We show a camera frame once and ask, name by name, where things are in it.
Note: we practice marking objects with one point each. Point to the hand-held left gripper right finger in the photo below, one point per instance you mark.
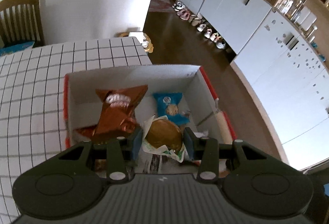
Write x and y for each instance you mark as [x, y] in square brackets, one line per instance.
[189, 144]

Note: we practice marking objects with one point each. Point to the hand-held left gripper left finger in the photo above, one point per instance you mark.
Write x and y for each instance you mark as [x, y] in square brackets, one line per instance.
[136, 145]

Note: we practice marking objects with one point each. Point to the golden round pastry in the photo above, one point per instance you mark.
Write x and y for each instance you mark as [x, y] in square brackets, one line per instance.
[162, 136]

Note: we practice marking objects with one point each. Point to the brown snack packet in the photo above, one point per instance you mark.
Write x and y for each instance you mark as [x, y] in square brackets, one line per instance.
[115, 116]

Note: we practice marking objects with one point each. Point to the blue cookie packet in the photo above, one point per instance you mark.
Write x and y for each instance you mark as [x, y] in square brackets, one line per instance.
[167, 106]

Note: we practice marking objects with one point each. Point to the red cardboard box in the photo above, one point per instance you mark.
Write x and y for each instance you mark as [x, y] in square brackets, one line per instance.
[128, 77]

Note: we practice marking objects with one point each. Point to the yellow and white bag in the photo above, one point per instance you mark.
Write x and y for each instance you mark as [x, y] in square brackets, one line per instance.
[144, 41]

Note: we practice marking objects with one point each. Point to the white checkered tablecloth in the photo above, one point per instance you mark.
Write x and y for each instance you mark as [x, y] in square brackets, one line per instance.
[38, 85]

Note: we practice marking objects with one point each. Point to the row of shoes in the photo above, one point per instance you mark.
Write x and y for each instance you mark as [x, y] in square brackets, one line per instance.
[200, 26]

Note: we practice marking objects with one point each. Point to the reddish door mat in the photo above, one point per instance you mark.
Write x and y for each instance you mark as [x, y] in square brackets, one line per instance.
[162, 4]

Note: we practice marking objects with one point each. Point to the blue chair cushion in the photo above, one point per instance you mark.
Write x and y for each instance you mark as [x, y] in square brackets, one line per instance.
[15, 48]

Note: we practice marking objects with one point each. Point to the wooden chair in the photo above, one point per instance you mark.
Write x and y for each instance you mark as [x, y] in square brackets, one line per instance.
[23, 21]

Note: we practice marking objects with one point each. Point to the cluster of clear bottles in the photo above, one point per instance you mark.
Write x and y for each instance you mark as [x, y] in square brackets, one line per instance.
[298, 12]

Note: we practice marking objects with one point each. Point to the grey wall cabinet unit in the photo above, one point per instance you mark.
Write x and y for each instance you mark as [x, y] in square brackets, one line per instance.
[270, 47]

